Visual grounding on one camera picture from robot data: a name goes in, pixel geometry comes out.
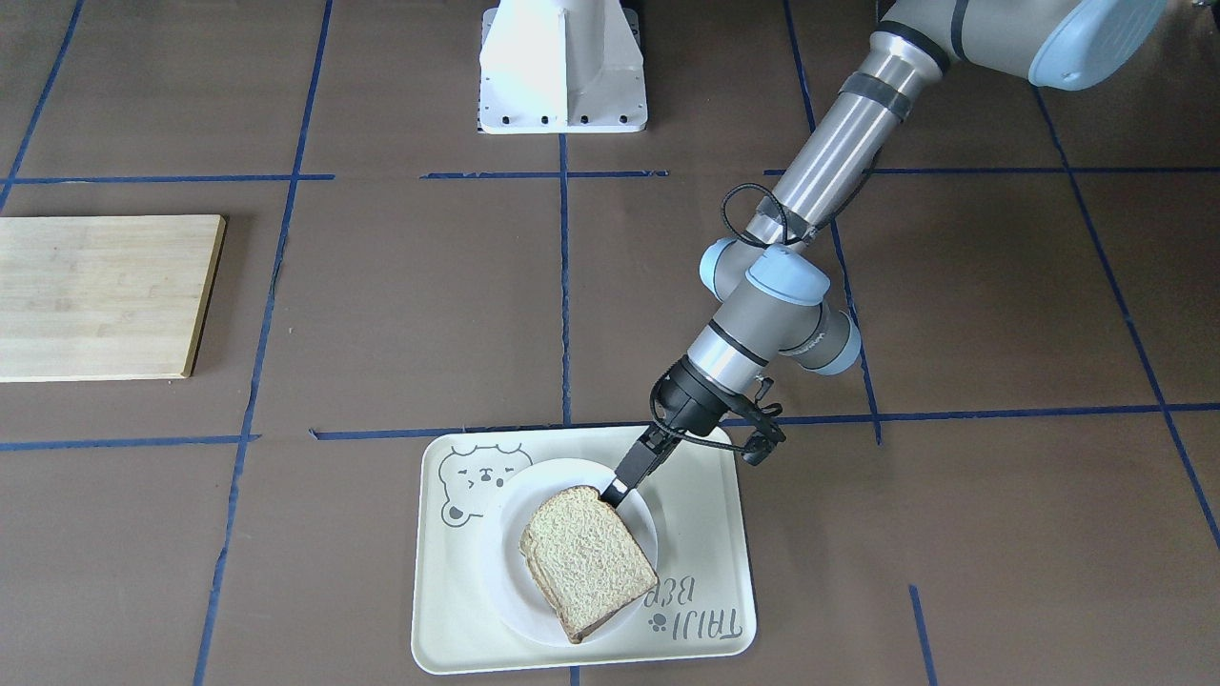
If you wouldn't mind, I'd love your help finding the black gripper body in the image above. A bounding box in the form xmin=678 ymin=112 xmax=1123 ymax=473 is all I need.
xmin=651 ymin=355 xmax=730 ymax=439

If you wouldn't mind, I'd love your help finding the bread slice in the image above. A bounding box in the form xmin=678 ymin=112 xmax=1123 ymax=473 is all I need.
xmin=519 ymin=485 xmax=660 ymax=596

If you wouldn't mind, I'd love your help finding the white round plate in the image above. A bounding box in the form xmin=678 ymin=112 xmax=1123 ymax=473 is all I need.
xmin=478 ymin=457 xmax=659 ymax=647

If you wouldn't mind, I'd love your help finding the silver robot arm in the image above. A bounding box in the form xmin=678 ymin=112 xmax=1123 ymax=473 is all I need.
xmin=601 ymin=1 xmax=1168 ymax=507

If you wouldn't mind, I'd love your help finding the bottom toast slice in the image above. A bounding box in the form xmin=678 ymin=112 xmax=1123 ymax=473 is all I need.
xmin=521 ymin=547 xmax=658 ymax=644

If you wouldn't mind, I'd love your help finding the cream bear serving tray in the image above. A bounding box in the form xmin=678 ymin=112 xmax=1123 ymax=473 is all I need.
xmin=410 ymin=426 xmax=756 ymax=675

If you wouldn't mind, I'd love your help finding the wooden cutting board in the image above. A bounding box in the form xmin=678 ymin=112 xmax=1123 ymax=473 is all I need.
xmin=1 ymin=214 xmax=226 ymax=383

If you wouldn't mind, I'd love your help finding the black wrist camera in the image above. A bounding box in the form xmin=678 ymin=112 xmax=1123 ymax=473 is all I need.
xmin=727 ymin=376 xmax=787 ymax=466

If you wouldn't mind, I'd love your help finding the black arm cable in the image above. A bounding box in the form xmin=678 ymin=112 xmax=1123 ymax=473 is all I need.
xmin=721 ymin=181 xmax=821 ymax=251

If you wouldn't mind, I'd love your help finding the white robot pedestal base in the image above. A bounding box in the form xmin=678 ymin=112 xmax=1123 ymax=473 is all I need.
xmin=477 ymin=1 xmax=649 ymax=135

